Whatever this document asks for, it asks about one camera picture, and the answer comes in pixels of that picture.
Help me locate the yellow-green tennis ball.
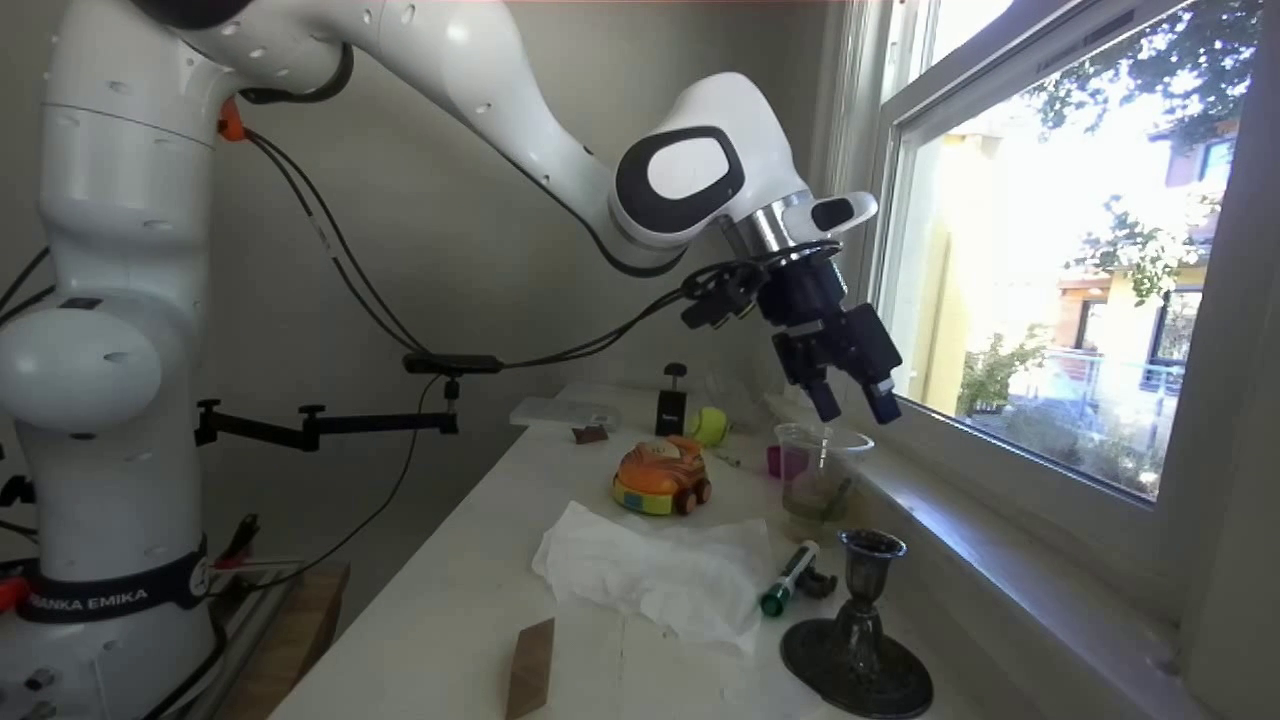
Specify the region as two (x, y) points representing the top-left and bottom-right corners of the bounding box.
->
(688, 407), (727, 446)

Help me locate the green marker pen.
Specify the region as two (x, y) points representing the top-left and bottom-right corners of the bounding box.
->
(754, 541), (819, 618)

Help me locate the pink small cup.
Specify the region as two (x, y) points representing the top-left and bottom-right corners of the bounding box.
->
(762, 443), (806, 481)

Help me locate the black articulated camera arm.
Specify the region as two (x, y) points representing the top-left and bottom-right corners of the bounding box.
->
(196, 350), (498, 452)

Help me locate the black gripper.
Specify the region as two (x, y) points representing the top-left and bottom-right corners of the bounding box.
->
(678, 243), (902, 423)

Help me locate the brown wooden block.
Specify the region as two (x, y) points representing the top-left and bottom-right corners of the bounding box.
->
(503, 618), (557, 720)
(782, 471), (849, 521)

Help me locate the white crumpled cloth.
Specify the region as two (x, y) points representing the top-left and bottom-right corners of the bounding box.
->
(531, 503), (779, 655)

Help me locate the wooden board on floor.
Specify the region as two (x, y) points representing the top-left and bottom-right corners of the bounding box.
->
(210, 565), (347, 720)

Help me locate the small dark block far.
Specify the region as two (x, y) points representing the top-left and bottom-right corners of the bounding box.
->
(570, 423), (608, 443)

